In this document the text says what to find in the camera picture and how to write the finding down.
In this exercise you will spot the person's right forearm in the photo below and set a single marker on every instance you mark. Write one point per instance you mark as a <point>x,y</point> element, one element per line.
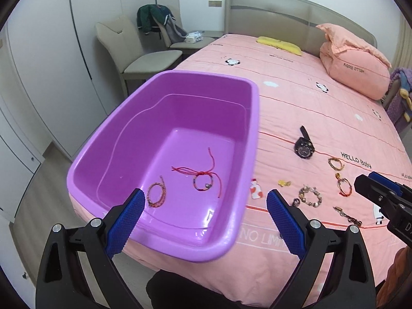
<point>397,280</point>

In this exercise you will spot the grey garment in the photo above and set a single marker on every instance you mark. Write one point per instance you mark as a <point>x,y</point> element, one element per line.
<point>175,32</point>

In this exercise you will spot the pink printed bed sheet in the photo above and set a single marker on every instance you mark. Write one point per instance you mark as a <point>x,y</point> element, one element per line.
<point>322,112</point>

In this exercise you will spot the small yellow charm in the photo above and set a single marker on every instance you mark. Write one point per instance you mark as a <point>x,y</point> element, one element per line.
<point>285,183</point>

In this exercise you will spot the beige padded headboard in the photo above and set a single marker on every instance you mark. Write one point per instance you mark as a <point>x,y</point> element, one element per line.
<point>273,9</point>

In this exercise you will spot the purple plastic basin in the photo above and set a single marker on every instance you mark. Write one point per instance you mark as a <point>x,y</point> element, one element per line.
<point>193,125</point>

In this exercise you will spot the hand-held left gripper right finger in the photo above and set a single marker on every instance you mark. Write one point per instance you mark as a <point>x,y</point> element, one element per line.
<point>285,222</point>

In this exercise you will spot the gold wall switch panel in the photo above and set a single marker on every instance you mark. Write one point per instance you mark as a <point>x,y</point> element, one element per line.
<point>215,4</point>

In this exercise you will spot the beige chair with clothes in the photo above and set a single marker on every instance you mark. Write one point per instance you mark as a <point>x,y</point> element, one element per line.
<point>190,43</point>

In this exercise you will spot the yellow pillow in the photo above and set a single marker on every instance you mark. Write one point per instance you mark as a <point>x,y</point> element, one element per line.
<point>278,43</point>

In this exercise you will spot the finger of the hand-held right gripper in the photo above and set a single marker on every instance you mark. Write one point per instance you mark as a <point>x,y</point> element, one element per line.
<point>386,181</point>
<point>370,188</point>

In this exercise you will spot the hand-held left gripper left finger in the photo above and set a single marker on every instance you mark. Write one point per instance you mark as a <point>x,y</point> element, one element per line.
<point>125,225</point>

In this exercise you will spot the folded pink quilt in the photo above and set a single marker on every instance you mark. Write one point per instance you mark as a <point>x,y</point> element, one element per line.
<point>354,67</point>

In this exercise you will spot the dark green jacket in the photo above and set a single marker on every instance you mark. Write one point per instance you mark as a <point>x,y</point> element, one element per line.
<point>151,16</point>

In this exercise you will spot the tissue pack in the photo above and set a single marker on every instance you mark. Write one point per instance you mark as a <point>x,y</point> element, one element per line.
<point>194,37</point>

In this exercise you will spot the white wardrobe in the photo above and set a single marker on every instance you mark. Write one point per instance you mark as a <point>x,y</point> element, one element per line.
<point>38,70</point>

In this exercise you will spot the blue yellow plush toy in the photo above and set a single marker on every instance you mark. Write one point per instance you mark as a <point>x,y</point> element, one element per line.
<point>407,96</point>

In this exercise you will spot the person's dark trousers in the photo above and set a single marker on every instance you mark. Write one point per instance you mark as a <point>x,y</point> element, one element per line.
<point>193,291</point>

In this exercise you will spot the black wristwatch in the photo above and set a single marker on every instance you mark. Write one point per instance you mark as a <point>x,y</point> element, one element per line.
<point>303,149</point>

